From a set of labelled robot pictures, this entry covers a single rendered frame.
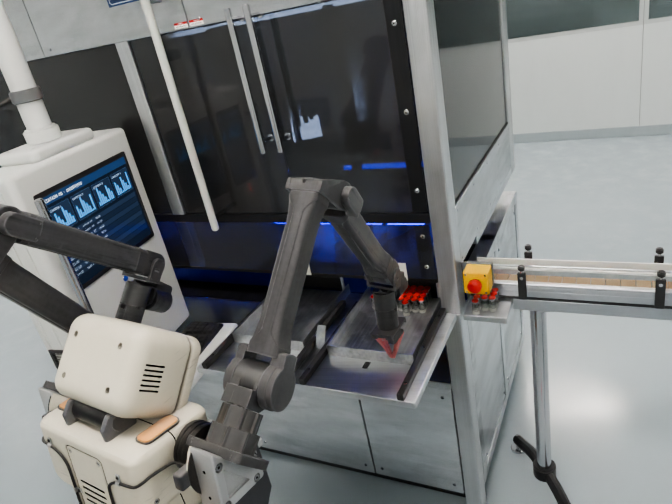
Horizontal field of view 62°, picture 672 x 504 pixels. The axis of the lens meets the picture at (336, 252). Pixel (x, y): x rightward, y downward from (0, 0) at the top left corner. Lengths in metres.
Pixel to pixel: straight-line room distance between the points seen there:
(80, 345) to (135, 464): 0.23
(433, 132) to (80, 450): 1.07
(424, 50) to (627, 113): 4.83
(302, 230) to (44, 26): 1.44
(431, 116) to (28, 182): 1.08
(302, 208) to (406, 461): 1.42
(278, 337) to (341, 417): 1.27
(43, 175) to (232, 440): 1.05
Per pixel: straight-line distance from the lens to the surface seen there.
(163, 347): 0.98
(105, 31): 2.01
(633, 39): 6.05
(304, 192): 1.01
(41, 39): 2.24
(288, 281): 0.98
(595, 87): 6.13
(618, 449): 2.57
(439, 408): 1.99
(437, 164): 1.52
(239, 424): 0.95
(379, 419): 2.14
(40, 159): 1.76
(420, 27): 1.45
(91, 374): 1.03
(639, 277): 1.74
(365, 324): 1.73
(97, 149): 1.90
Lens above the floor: 1.82
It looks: 25 degrees down
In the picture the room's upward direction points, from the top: 12 degrees counter-clockwise
